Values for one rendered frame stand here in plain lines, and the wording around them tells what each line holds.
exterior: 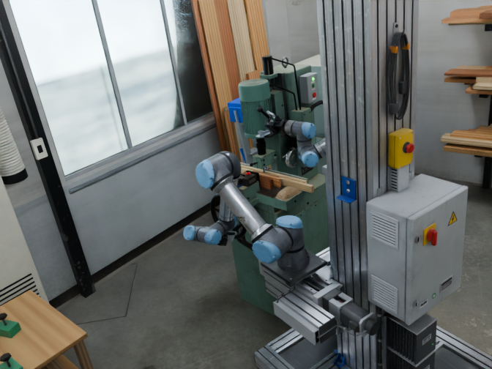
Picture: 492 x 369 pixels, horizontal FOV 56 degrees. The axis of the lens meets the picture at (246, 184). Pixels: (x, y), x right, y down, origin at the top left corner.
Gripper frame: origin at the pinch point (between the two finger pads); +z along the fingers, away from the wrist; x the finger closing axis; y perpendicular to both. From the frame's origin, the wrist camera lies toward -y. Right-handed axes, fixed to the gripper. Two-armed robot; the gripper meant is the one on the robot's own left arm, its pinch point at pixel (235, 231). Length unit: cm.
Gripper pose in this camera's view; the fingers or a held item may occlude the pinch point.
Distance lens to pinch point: 259.7
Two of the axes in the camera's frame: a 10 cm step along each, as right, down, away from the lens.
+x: 7.2, 2.0, -6.6
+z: 6.5, 1.2, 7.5
